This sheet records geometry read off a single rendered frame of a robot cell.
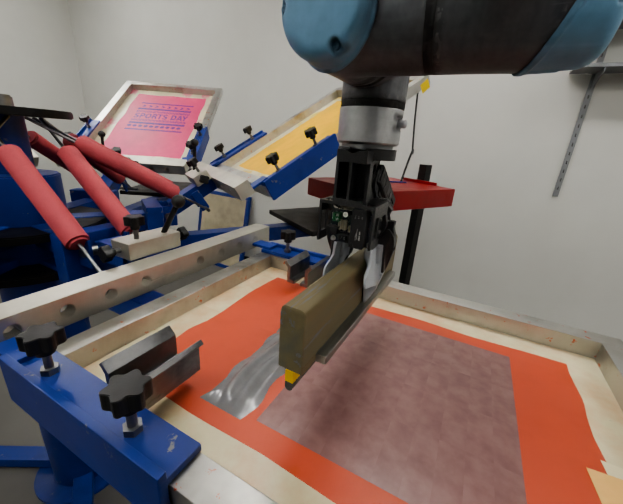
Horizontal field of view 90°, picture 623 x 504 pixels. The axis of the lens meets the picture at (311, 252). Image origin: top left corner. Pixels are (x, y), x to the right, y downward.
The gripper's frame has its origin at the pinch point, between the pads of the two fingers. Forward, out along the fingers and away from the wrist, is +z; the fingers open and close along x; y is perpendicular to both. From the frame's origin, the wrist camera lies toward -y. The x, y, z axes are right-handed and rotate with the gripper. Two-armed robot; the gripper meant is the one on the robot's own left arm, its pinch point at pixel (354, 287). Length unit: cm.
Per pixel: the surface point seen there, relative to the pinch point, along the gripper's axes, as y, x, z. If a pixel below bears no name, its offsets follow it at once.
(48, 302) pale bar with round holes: 22.3, -39.4, 5.0
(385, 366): -2.5, 6.1, 13.4
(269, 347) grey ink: 4.5, -11.9, 12.8
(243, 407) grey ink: 16.1, -7.9, 13.4
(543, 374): -15.2, 29.5, 13.4
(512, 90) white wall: -200, 20, -58
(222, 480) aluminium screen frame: 26.2, -2.1, 10.1
